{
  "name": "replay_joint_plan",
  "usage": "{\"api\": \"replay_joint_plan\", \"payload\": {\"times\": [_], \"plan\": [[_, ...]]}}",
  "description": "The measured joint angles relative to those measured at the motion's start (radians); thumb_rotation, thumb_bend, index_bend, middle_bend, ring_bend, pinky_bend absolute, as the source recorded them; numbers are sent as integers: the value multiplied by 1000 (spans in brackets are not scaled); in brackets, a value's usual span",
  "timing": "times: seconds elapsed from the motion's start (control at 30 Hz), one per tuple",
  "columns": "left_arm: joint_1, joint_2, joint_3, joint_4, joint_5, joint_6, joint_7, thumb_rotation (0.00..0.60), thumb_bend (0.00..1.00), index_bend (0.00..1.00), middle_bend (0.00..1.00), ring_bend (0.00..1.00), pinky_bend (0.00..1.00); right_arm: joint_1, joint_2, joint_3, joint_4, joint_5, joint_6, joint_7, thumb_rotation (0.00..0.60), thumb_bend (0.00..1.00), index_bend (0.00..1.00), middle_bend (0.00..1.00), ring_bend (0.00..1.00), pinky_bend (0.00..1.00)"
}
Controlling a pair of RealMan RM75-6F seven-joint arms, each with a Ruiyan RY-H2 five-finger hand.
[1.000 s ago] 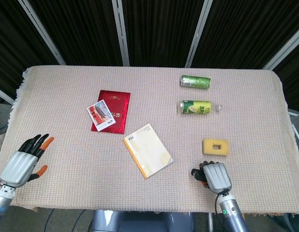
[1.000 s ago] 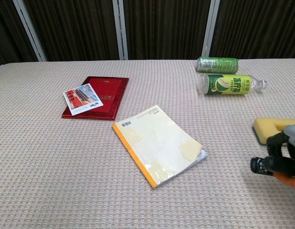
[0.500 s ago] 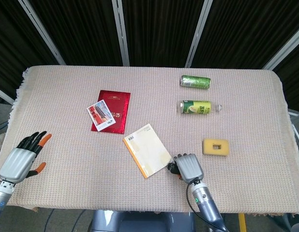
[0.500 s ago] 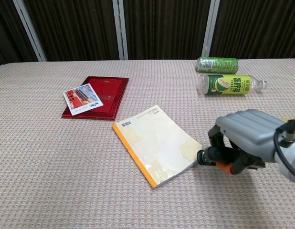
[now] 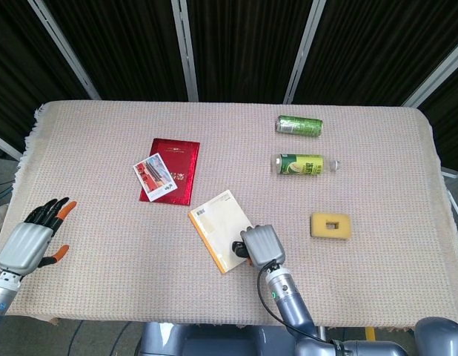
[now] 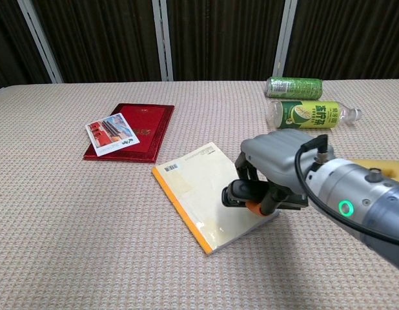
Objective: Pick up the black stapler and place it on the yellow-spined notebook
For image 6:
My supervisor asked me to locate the green drink can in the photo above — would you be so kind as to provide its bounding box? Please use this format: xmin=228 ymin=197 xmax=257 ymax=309
xmin=265 ymin=76 xmax=324 ymax=99

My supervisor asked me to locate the grey metal partition post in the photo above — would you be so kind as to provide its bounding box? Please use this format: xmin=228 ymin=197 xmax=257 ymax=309
xmin=17 ymin=0 xmax=65 ymax=84
xmin=156 ymin=0 xmax=175 ymax=82
xmin=272 ymin=0 xmax=299 ymax=78

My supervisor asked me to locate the red hardcover folder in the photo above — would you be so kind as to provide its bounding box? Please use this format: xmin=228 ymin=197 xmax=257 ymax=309
xmin=83 ymin=103 xmax=176 ymax=163

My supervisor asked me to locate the cream notebook with orange spine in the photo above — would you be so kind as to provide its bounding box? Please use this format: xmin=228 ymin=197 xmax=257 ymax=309
xmin=151 ymin=141 xmax=281 ymax=255

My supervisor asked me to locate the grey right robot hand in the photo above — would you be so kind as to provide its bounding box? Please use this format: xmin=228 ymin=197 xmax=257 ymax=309
xmin=234 ymin=128 xmax=335 ymax=217

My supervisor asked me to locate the picture postcard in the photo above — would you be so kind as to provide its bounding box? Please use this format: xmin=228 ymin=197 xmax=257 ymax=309
xmin=85 ymin=114 xmax=141 ymax=157

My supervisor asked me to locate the yellow sponge with green base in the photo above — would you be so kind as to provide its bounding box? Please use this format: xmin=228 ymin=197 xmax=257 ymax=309
xmin=347 ymin=158 xmax=399 ymax=186

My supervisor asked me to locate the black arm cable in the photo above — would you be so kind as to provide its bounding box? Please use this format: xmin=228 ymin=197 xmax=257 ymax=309
xmin=295 ymin=134 xmax=399 ymax=247

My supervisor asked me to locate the woven beige tablecloth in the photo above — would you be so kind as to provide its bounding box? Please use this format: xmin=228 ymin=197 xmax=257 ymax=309
xmin=0 ymin=77 xmax=399 ymax=310

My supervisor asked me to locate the lemon tea plastic bottle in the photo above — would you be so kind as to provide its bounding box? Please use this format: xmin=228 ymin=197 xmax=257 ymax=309
xmin=268 ymin=99 xmax=363 ymax=130

